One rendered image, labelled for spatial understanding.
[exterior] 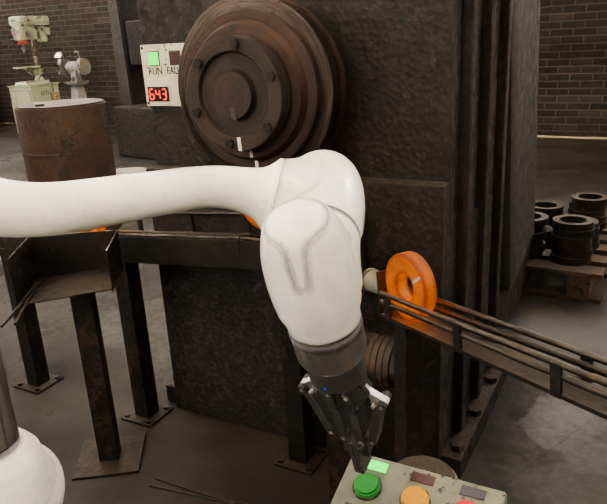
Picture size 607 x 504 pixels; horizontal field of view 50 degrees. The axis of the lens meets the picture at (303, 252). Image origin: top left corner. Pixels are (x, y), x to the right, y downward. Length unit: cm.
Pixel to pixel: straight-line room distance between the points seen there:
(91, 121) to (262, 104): 298
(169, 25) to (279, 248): 146
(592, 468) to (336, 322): 155
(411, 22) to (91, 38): 920
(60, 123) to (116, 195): 369
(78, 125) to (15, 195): 372
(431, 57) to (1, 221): 118
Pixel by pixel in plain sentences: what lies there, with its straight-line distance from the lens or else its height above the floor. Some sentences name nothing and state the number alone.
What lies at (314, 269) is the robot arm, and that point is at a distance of 68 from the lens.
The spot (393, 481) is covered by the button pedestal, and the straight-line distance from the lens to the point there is 105.
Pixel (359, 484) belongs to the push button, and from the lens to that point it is 105.
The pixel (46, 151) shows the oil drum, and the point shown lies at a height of 61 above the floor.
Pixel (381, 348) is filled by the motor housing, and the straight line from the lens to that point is 161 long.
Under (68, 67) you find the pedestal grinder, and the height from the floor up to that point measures 91.
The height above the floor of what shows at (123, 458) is 1.
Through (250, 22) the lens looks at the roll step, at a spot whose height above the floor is 128.
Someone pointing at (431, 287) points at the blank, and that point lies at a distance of 142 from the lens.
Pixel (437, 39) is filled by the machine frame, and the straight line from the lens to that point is 168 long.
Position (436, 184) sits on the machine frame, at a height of 87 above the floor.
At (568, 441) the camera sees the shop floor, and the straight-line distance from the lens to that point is 228.
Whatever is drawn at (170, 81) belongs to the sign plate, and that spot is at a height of 113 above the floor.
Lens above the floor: 126
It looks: 19 degrees down
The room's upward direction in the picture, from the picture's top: 3 degrees counter-clockwise
